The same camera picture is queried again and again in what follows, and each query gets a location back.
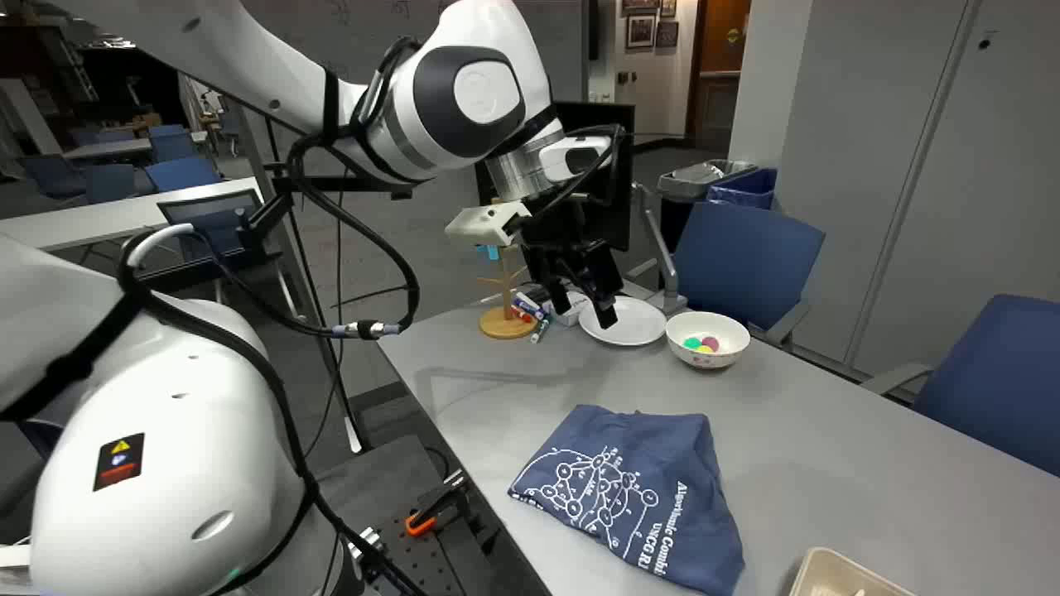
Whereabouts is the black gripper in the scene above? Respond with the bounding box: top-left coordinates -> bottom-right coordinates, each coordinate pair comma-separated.
517,188 -> 622,331

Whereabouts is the blue printed T-shirt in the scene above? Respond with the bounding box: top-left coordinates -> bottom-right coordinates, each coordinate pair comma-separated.
506,400 -> 747,596

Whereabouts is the white plate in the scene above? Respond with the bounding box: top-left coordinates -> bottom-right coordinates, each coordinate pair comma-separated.
576,296 -> 670,351

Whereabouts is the grey trash bin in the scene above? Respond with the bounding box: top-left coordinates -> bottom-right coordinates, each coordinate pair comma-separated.
658,159 -> 732,255

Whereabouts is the white bowl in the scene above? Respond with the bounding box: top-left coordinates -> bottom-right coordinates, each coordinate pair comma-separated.
664,308 -> 754,375

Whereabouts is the blue office chair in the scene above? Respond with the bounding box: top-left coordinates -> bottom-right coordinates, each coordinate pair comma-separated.
858,291 -> 1060,479
670,195 -> 828,343

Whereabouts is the black computer monitor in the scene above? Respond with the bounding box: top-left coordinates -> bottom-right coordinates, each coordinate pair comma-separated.
547,100 -> 639,255

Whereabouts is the blue recycling bin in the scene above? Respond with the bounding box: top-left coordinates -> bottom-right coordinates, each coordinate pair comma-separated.
704,165 -> 782,213

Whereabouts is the orange black clamp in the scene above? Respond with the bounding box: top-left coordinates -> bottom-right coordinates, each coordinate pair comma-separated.
402,484 -> 467,544

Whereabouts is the brown wooden door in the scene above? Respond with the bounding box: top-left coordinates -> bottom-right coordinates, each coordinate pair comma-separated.
690,0 -> 754,159

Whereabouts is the beige plastic tray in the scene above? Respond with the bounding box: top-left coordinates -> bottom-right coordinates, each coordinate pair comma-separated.
788,544 -> 919,596

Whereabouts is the grey storage cabinet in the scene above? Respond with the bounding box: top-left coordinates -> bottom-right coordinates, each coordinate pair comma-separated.
726,0 -> 1060,385

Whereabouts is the blue background chair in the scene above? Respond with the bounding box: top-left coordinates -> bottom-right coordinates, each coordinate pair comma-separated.
142,151 -> 227,195
145,122 -> 197,162

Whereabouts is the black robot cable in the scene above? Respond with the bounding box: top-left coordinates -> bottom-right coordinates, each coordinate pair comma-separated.
112,137 -> 424,596

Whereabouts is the black camera stand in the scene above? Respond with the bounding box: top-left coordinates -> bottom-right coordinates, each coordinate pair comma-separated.
234,162 -> 418,458

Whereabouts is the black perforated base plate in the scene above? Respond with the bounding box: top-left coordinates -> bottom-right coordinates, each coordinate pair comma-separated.
310,430 -> 534,596

